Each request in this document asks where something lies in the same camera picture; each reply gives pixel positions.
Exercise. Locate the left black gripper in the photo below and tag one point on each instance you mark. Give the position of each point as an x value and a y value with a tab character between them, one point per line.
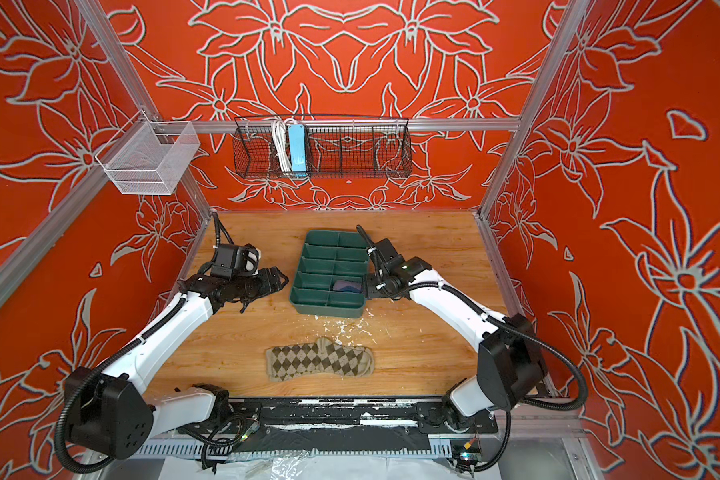
270	286

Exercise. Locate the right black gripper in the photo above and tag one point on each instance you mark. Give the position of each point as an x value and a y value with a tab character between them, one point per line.
371	289

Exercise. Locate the green plastic divider tray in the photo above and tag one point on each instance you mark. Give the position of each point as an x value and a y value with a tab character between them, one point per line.
328	255

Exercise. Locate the purple sock with yellow cuff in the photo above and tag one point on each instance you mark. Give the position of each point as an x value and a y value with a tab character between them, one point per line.
347	286

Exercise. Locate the beige argyle sock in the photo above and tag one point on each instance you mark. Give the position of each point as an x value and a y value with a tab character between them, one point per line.
323	356

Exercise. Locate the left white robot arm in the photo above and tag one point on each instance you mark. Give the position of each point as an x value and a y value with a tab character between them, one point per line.
106	415

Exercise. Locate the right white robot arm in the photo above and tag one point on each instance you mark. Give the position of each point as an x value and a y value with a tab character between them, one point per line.
510	360

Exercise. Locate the light blue box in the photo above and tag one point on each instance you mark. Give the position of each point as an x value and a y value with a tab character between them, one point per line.
298	147

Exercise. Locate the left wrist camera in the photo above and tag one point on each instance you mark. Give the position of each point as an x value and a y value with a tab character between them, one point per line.
231	261

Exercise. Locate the black wire wall basket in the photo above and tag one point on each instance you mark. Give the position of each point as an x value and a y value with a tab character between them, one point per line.
338	147

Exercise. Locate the clear acrylic wall bin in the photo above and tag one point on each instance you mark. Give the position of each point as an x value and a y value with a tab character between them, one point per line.
145	157

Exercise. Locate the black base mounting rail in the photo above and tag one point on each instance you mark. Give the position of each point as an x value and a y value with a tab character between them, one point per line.
394	426

